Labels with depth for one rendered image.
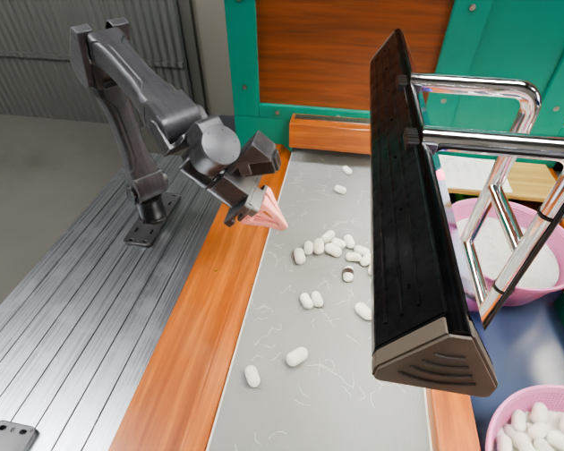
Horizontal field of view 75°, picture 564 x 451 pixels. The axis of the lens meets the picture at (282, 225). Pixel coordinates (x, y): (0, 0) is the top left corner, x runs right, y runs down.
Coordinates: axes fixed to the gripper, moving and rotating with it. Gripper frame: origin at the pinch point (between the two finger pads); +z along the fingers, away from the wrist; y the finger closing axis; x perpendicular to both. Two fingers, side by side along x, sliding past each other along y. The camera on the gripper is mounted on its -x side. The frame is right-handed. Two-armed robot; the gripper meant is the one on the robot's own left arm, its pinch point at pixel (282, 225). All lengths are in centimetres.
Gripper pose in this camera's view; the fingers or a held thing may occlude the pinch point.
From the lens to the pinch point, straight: 65.5
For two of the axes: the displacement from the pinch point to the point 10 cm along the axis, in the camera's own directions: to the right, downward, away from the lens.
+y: 1.7, -6.7, 7.2
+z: 7.5, 5.6, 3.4
